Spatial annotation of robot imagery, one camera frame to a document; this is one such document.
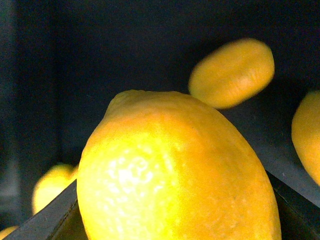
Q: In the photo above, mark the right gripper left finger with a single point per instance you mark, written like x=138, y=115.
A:
x=46, y=222

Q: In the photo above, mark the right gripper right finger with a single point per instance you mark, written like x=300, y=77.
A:
x=299, y=218

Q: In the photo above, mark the yellow lemon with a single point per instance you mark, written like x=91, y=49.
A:
x=233, y=73
x=305, y=134
x=166, y=166
x=5, y=232
x=51, y=184

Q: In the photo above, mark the black lower display tray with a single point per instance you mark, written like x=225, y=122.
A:
x=62, y=61

